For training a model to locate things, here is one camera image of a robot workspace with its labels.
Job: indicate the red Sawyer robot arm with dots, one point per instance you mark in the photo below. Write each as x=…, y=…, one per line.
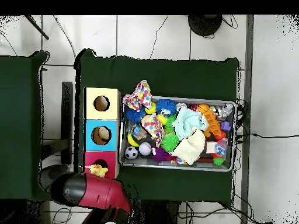
x=100, y=191

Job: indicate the mint green muslin cloth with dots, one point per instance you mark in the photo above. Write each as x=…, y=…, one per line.
x=186, y=121

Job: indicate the white baseball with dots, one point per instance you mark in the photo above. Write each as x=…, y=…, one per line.
x=145, y=148

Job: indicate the black rod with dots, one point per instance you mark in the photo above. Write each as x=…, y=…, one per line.
x=37, y=28

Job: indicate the orange long studded brick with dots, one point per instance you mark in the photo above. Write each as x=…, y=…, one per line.
x=212, y=123

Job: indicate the white polka dot cloth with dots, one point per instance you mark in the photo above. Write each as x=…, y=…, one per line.
x=140, y=96

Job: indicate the small soccer ball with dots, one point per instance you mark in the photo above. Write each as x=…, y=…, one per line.
x=131, y=152

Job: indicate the black upright panel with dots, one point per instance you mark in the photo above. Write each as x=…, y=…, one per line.
x=67, y=121

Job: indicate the black round stand base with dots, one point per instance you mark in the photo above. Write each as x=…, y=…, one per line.
x=205, y=24

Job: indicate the blue spiky rubber ball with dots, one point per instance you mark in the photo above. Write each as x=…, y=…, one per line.
x=135, y=115
x=165, y=106

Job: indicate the dark green tablecloth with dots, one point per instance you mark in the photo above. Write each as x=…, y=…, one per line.
x=23, y=74
x=163, y=77

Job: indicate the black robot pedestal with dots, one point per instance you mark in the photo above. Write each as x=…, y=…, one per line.
x=161, y=214

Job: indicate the polka dot fabric pouch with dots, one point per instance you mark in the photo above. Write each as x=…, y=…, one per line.
x=153, y=126

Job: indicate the purple spiky googly-eyed toy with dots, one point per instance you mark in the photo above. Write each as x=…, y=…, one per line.
x=161, y=155

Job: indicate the yellow plush duck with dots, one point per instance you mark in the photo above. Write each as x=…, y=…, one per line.
x=99, y=170

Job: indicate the wooden box with three holes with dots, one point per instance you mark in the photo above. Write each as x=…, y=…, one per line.
x=102, y=114

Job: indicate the grey round base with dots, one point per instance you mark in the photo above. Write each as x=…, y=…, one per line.
x=53, y=170

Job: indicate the cream muslin cloth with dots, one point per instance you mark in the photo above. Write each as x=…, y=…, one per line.
x=189, y=147

